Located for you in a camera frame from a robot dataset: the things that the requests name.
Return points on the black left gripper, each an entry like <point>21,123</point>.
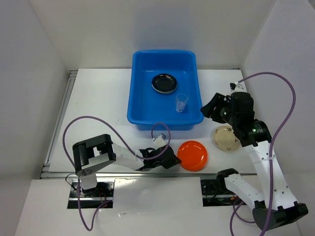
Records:
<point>173,161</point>

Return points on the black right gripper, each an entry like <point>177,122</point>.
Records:
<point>217,101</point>

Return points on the orange round plate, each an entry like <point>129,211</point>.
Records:
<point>193,156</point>

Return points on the clear plastic cup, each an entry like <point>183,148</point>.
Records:
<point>181,101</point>

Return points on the black round plate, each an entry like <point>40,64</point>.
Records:
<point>164,82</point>

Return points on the blue patterned ceramic plate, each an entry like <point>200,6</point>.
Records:
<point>164,92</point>

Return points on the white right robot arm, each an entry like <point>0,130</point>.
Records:
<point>275,205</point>

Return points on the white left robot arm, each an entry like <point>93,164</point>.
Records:
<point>96,153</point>

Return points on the blue plastic bin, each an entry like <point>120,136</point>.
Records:
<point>147,107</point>

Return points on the beige plate right side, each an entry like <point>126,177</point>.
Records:
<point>225,140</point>

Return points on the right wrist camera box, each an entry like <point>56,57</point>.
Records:
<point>236,87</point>

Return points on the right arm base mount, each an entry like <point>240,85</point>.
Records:
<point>212,196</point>

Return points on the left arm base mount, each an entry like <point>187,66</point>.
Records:
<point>91,199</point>

